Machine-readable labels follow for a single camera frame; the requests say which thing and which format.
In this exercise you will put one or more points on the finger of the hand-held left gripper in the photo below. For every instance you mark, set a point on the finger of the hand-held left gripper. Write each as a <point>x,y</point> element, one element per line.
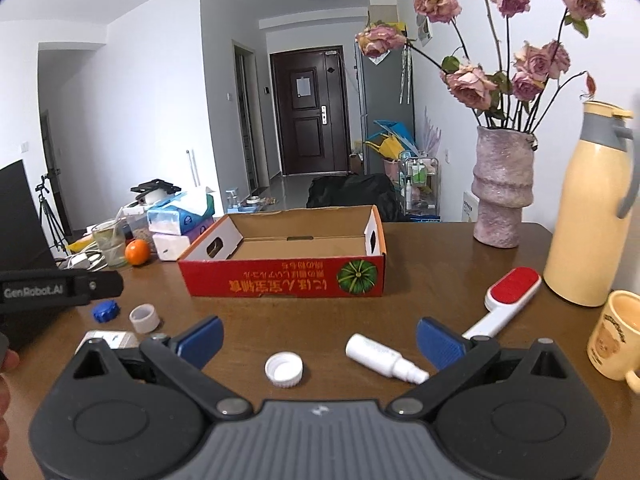
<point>102,284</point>

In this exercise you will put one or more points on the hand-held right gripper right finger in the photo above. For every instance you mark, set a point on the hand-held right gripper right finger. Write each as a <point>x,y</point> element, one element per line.
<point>437,342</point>

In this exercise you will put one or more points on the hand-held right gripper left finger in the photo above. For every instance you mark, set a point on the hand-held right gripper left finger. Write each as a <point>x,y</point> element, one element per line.
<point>202,340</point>

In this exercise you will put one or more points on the red and white lint brush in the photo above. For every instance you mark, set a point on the red and white lint brush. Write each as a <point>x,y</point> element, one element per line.
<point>512,287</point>

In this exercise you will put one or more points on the red cardboard box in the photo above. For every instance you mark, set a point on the red cardboard box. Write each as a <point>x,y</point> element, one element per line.
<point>280,277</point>

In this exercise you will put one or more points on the person's left hand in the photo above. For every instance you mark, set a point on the person's left hand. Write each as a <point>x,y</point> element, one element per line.
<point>7,361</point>

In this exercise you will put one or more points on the blue bottle cap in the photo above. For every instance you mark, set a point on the blue bottle cap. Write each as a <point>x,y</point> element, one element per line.
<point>106,310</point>

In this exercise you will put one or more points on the white charger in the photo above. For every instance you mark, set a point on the white charger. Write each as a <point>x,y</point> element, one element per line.
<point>82,261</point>

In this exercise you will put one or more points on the clear drinking glass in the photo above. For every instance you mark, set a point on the clear drinking glass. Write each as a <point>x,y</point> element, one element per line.
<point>111,245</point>

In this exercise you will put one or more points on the orange fruit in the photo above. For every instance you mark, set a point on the orange fruit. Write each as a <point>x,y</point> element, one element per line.
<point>137,252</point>

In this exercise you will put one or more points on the white tape roll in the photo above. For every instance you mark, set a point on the white tape roll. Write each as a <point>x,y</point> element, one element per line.
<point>144,319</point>

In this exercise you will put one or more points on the silver foil packet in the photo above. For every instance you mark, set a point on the silver foil packet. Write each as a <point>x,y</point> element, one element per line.
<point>120,340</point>

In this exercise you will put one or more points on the small white spray bottle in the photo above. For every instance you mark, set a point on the small white spray bottle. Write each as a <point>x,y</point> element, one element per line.
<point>372,352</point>

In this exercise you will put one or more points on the white carton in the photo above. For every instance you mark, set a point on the white carton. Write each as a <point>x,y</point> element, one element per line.
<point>170,247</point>

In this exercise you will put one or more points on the black monitor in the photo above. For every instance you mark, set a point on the black monitor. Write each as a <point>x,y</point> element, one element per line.
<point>22,215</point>

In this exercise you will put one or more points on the black tripod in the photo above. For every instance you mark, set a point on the black tripod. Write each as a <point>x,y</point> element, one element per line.
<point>50,215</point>

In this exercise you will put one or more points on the white bottle cap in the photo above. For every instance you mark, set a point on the white bottle cap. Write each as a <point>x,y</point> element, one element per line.
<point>284,370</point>

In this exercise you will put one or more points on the blue tissue box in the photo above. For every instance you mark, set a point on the blue tissue box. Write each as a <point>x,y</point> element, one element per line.
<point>177,215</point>

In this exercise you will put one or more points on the black tape dispenser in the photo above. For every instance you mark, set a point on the black tape dispenser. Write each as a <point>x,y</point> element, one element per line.
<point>155,189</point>

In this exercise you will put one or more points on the clear spray bottle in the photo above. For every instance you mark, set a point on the clear spray bottle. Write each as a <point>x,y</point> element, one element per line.
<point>231,201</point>

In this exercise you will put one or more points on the white rolling cart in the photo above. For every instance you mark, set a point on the white rolling cart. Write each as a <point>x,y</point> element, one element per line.
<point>420,185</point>

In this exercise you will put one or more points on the cream printed mug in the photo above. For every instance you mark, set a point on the cream printed mug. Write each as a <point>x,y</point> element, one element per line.
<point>612,350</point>

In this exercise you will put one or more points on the black bag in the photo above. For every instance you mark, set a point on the black bag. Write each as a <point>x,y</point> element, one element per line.
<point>350,190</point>

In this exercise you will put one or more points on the cream thermos jug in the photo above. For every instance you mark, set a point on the cream thermos jug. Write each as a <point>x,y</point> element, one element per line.
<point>585,210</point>

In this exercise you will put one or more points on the yellow and blue bags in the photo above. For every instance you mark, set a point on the yellow and blue bags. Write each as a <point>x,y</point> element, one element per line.
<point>390,142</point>

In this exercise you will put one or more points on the dark brown door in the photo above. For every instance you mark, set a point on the dark brown door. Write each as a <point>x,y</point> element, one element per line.
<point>310,120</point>

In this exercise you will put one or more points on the dried pink roses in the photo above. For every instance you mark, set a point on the dried pink roses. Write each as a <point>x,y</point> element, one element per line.
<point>472,85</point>

